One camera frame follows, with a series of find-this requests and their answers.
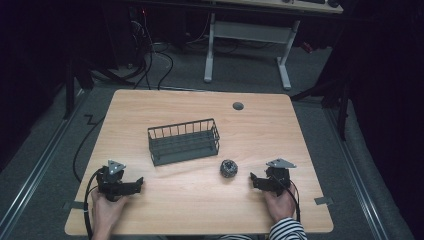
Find metal floor rail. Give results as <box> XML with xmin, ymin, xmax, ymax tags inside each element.
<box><xmin>324</xmin><ymin>106</ymin><xmax>391</xmax><ymax>240</ymax></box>
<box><xmin>0</xmin><ymin>88</ymin><xmax>88</xmax><ymax>234</ymax></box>

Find person's left hand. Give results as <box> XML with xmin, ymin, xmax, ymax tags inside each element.
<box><xmin>90</xmin><ymin>189</ymin><xmax>130</xmax><ymax>228</ymax></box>

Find black floor cable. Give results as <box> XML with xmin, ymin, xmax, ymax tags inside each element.
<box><xmin>72</xmin><ymin>114</ymin><xmax>105</xmax><ymax>184</ymax></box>

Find red object under desk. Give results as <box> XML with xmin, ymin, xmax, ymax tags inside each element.
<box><xmin>300</xmin><ymin>41</ymin><xmax>315</xmax><ymax>55</ymax></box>

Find black metal stand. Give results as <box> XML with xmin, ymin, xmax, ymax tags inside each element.
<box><xmin>289</xmin><ymin>74</ymin><xmax>352</xmax><ymax>142</ymax></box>
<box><xmin>61</xmin><ymin>54</ymin><xmax>96</xmax><ymax>121</ymax></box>

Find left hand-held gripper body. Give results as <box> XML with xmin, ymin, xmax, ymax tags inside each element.
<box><xmin>96</xmin><ymin>159</ymin><xmax>137</xmax><ymax>203</ymax></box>

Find grey tape strip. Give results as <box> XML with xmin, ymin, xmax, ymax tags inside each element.
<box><xmin>62</xmin><ymin>200</ymin><xmax>85</xmax><ymax>211</ymax></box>
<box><xmin>313</xmin><ymin>196</ymin><xmax>335</xmax><ymax>206</ymax></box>

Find person's right hand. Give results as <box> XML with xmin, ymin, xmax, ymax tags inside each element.
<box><xmin>264</xmin><ymin>183</ymin><xmax>298</xmax><ymax>225</ymax></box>

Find steel wool scrubber ball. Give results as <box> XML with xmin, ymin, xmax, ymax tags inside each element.
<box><xmin>219</xmin><ymin>158</ymin><xmax>239</xmax><ymax>179</ymax></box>

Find right hand-held gripper cable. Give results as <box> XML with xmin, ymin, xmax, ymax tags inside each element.
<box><xmin>271</xmin><ymin>174</ymin><xmax>302</xmax><ymax>224</ymax></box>

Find white desk with metal legs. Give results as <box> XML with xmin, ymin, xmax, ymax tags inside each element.
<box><xmin>202</xmin><ymin>0</ymin><xmax>345</xmax><ymax>91</ymax></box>

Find hand-held gripper cable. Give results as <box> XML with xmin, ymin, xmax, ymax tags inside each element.
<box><xmin>82</xmin><ymin>167</ymin><xmax>105</xmax><ymax>240</ymax></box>
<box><xmin>271</xmin><ymin>174</ymin><xmax>302</xmax><ymax>224</ymax></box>

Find left hand-held gripper cable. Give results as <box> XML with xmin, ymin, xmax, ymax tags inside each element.
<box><xmin>82</xmin><ymin>167</ymin><xmax>105</xmax><ymax>240</ymax></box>

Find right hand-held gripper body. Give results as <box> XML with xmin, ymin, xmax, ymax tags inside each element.
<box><xmin>264</xmin><ymin>157</ymin><xmax>297</xmax><ymax>198</ymax></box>

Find bundle of black floor cables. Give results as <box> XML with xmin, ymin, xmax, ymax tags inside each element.
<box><xmin>121</xmin><ymin>19</ymin><xmax>175</xmax><ymax>92</ymax></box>

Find dark grey wire basket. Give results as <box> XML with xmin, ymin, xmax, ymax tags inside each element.
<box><xmin>147</xmin><ymin>117</ymin><xmax>221</xmax><ymax>167</ymax></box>

